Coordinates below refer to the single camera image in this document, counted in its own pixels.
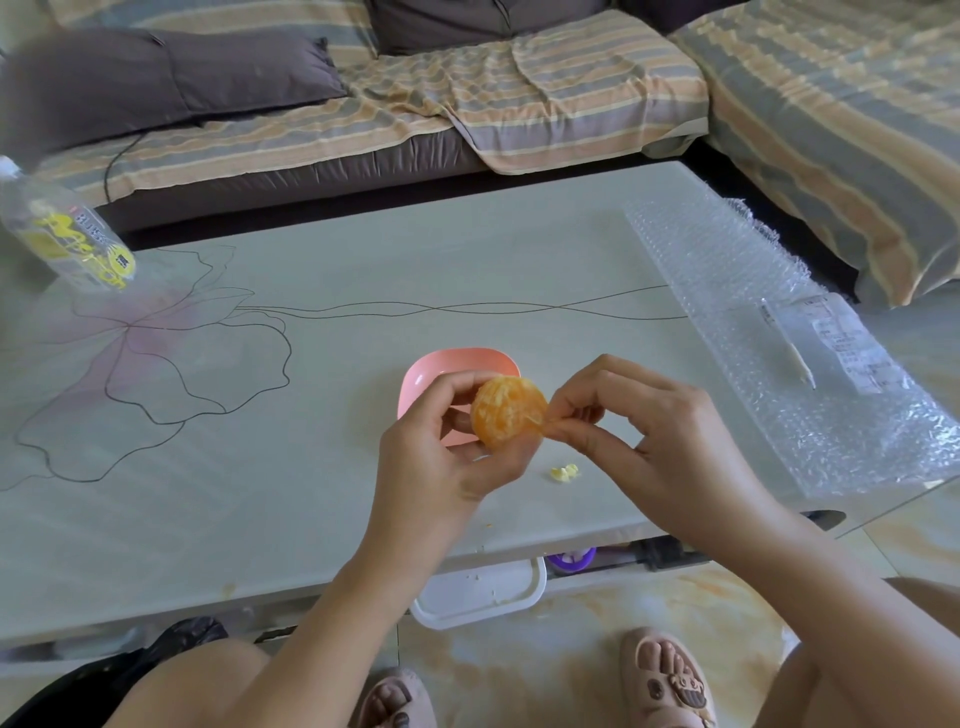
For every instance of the person's right hand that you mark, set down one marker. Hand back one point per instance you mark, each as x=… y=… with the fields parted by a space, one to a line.
x=682 y=465

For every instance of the person's left hand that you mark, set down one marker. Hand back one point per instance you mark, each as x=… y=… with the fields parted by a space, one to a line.
x=420 y=487

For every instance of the pink plastic dish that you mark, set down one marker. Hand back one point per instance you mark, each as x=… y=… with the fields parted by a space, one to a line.
x=427 y=375

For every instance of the small white pith clump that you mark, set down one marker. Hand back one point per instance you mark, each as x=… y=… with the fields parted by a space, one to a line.
x=564 y=473

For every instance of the orange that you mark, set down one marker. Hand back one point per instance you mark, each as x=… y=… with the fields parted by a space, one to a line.
x=510 y=409

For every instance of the person's right forearm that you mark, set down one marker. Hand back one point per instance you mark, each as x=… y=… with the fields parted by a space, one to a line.
x=847 y=615

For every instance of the person's left forearm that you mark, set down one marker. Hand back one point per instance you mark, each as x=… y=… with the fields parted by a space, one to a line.
x=330 y=652

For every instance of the person's right foot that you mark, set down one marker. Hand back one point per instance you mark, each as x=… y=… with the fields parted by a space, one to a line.
x=667 y=675

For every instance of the person's foot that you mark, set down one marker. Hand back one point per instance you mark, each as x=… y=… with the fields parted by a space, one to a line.
x=394 y=709
x=667 y=675

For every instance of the person's left foot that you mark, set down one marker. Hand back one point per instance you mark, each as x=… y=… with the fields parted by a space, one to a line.
x=394 y=709

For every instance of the person's right leg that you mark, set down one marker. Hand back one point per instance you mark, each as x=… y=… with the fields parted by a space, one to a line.
x=787 y=697

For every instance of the person's leg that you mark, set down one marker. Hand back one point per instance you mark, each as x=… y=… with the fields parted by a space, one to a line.
x=195 y=686
x=787 y=697

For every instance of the person's left leg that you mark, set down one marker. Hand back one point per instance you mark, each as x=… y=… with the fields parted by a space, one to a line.
x=195 y=686

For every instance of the black box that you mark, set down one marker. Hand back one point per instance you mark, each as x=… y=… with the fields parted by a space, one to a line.
x=675 y=553

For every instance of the white plastic container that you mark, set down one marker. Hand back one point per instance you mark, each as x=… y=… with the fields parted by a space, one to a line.
x=480 y=592

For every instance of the thin white stick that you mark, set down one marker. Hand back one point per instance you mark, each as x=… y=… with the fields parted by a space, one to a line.
x=793 y=352

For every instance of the clear bubble wrap sheet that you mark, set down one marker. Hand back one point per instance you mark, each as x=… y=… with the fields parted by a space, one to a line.
x=705 y=262

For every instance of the clear plastic bag paper label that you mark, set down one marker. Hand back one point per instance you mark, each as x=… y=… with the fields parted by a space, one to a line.
x=847 y=345

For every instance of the dark brown sofa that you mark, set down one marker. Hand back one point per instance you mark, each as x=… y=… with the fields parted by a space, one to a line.
x=300 y=176

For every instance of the striped sofa sheet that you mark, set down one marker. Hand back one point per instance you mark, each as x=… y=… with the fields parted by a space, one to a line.
x=832 y=105
x=577 y=90

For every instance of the black plastic bag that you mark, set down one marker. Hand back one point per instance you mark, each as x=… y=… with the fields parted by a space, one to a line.
x=75 y=686

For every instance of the clear bottle yellow label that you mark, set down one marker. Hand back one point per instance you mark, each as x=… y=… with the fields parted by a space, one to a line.
x=71 y=240

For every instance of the dark purple cushion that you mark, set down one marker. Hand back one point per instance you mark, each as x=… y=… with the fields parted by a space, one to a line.
x=667 y=11

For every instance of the grey upright cushion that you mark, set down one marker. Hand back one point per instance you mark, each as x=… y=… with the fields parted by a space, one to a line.
x=472 y=22

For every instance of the grey flat pillow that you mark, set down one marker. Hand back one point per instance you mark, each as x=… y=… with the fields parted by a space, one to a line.
x=165 y=79

